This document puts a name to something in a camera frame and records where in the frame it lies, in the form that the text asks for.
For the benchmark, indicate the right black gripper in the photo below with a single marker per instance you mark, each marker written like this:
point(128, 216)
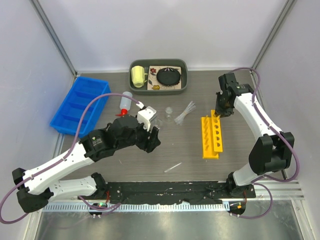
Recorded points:
point(219, 110)

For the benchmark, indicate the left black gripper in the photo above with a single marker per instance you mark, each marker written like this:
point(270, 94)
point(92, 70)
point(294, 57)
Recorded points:
point(149, 144)

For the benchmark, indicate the yellow test tube rack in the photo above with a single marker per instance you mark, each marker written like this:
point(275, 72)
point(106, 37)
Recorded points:
point(211, 135)

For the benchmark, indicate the glass test tube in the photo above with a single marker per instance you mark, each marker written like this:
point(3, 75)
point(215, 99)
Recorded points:
point(171, 168)

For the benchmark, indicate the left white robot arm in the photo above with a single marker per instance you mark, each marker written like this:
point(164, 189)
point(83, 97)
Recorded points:
point(43, 184)

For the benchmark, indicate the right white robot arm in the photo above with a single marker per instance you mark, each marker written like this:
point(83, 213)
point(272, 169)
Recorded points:
point(272, 151)

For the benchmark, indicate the small glass beaker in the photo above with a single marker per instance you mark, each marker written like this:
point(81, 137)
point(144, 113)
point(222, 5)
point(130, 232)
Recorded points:
point(158, 123)

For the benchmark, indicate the bundle of plastic pipettes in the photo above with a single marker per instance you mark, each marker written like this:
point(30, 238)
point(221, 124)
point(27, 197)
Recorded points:
point(180, 119)

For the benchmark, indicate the small glass erlenmeyer flask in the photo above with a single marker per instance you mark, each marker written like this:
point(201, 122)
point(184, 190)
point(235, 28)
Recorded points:
point(168, 114)

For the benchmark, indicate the white wash bottle red cap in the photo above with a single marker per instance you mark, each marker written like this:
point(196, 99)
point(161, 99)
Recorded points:
point(124, 106)

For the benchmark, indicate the floral coaster card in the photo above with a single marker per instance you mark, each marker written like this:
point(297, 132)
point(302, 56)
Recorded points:
point(153, 84)

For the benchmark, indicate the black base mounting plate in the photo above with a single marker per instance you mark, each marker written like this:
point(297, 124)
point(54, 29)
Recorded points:
point(172, 192)

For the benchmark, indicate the black round dish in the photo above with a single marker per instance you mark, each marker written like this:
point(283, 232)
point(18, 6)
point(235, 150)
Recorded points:
point(168, 76)

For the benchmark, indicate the pale yellow mug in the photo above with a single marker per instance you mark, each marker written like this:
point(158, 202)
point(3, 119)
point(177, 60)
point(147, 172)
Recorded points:
point(138, 76)

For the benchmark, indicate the grey-green plastic tray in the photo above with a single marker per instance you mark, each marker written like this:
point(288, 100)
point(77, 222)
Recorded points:
point(146, 63)

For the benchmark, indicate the blue divided plastic bin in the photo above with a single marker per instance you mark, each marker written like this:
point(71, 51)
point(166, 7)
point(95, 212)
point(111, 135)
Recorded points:
point(82, 92)

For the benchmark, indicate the white slotted cable duct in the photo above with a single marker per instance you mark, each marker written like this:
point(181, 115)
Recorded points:
point(183, 207)

